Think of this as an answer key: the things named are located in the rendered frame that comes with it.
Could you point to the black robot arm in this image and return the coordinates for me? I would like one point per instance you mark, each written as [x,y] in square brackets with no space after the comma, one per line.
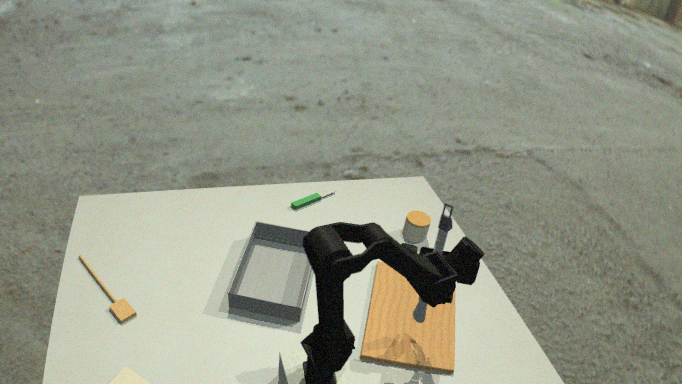
[331,342]

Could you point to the grey cylinder with wooden lid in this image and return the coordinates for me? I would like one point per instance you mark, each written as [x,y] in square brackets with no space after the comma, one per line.
[416,226]

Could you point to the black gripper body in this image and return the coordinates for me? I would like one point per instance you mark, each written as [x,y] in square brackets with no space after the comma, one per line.
[468,279]

